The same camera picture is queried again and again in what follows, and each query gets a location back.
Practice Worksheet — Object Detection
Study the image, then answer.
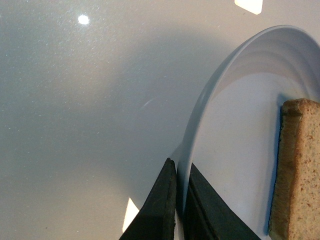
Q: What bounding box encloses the light blue round plate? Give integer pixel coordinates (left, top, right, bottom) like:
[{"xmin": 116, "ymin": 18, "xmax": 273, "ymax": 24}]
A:
[{"xmin": 177, "ymin": 25, "xmax": 320, "ymax": 240}]

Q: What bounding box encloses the brown bread slice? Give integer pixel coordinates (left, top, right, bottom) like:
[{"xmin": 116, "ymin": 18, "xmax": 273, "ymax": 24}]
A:
[{"xmin": 268, "ymin": 98, "xmax": 320, "ymax": 240}]

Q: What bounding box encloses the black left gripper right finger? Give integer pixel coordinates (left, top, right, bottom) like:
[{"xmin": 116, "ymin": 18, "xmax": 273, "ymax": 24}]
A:
[{"xmin": 183, "ymin": 164, "xmax": 259, "ymax": 240}]

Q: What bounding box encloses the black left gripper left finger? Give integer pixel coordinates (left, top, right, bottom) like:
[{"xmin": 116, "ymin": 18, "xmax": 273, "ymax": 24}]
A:
[{"xmin": 120, "ymin": 158, "xmax": 177, "ymax": 240}]

